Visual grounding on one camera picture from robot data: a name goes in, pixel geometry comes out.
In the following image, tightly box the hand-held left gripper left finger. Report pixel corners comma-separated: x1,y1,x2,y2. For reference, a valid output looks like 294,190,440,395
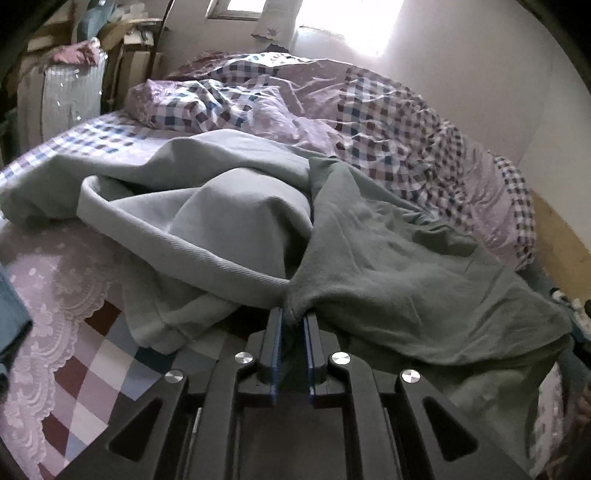
55,307,283,480

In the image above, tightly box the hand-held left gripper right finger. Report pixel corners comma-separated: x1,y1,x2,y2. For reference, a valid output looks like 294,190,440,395
302,311,532,480

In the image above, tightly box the grey-green fleece-lined garment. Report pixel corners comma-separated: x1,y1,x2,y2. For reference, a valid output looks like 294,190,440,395
0,129,575,480

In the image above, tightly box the checked bed sheet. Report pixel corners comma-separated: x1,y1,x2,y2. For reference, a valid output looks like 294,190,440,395
0,113,222,480

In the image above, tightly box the pink checked patchwork quilt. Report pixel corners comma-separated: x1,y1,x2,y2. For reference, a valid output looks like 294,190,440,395
127,51,536,271

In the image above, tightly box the teal folded cloth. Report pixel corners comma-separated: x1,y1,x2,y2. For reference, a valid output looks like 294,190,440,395
0,265,34,370

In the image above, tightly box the yellow-brown wooden board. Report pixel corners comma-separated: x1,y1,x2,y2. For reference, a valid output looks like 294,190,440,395
531,191,591,301

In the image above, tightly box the cardboard box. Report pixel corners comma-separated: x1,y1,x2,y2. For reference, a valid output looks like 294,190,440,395
97,18,168,112

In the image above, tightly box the window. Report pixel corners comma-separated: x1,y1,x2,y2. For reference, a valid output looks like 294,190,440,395
205,0,305,21

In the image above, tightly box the pink crumpled cloth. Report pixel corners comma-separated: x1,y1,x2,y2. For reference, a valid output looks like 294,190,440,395
50,39,103,66

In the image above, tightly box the teal cushion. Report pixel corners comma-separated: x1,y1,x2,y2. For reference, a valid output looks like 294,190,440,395
71,4,117,44

